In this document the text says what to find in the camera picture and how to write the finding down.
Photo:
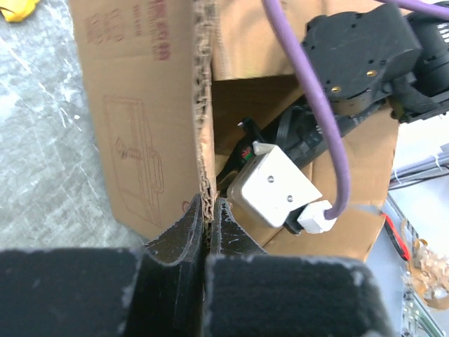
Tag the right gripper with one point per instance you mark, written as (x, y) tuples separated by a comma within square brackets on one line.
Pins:
[(295, 131)]

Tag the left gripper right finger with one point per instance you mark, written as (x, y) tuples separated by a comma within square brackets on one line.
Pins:
[(227, 237)]

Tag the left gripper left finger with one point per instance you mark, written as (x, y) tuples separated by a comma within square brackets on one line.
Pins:
[(174, 285)]

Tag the brown cardboard box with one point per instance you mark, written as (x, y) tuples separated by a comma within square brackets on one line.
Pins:
[(168, 81)]

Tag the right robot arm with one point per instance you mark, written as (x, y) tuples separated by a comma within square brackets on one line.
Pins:
[(363, 60)]

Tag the crumpled brown tape scrap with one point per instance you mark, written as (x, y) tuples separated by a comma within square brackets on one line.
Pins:
[(427, 269)]

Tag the yellow Lays chips bag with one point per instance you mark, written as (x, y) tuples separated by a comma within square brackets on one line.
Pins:
[(17, 10)]

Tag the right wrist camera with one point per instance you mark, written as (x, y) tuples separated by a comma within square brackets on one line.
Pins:
[(271, 188)]

